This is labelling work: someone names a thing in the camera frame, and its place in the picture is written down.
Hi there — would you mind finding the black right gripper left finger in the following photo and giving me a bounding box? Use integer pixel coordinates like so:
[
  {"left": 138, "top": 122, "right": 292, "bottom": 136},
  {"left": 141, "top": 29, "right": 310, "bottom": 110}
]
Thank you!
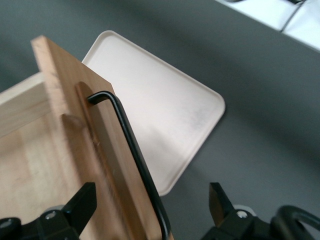
[{"left": 61, "top": 181, "right": 98, "bottom": 236}]

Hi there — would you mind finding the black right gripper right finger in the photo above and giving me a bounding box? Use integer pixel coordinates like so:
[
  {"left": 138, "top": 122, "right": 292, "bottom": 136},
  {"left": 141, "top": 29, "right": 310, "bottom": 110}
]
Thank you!
[{"left": 209, "top": 182, "right": 235, "bottom": 229}]

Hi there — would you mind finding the black metal drawer handle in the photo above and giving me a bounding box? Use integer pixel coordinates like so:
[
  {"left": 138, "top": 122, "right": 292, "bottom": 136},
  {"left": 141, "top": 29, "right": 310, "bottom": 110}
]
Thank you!
[{"left": 86, "top": 91, "right": 172, "bottom": 240}]

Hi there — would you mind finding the oak drawer with handle recess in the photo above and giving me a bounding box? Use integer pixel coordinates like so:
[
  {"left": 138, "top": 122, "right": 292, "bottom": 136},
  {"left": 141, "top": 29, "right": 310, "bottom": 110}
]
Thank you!
[{"left": 0, "top": 35, "right": 174, "bottom": 240}]

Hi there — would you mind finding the cream plastic tray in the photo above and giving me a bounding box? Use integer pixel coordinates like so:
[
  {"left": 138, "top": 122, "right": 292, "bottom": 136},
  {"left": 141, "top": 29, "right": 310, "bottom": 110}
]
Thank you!
[{"left": 81, "top": 29, "right": 227, "bottom": 197}]

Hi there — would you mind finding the black looped gripper cable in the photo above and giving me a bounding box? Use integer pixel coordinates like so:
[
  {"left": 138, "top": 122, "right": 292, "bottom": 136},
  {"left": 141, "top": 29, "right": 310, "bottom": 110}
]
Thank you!
[{"left": 270, "top": 204, "right": 320, "bottom": 240}]

